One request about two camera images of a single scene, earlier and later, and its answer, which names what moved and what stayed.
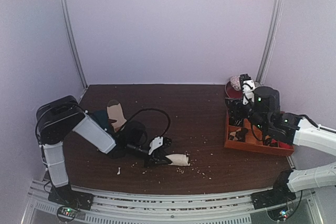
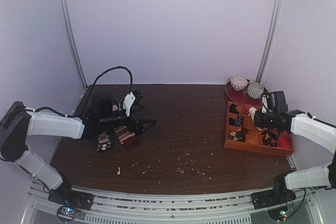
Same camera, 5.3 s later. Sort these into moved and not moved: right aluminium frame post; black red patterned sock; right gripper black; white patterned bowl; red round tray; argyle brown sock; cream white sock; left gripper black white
Moved: right gripper black; left gripper black white; cream white sock
Not moved: red round tray; black red patterned sock; argyle brown sock; right aluminium frame post; white patterned bowl
